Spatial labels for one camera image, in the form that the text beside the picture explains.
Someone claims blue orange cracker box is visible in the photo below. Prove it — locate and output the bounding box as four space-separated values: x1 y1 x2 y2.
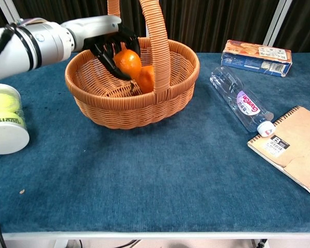
221 39 293 78

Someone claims brown spiral notebook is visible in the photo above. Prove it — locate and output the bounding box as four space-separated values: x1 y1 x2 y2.
247 105 310 199

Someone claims clear plastic water bottle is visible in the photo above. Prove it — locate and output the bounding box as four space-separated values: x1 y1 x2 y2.
209 66 276 137

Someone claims blue table cloth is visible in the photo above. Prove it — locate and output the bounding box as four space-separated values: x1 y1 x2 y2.
0 53 310 235

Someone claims yellow tennis ball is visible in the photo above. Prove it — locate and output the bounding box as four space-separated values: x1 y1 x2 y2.
0 93 21 114
0 111 26 130

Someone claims large orange with leaf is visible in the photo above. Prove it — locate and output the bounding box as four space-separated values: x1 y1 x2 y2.
130 65 156 94

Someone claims clear tennis ball can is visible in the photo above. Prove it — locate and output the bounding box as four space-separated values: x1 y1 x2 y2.
0 83 30 155

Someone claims orange wicker basket with handle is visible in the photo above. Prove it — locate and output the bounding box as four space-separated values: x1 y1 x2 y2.
65 0 201 130

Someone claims small orange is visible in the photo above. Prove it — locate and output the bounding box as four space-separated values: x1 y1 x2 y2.
113 49 143 80

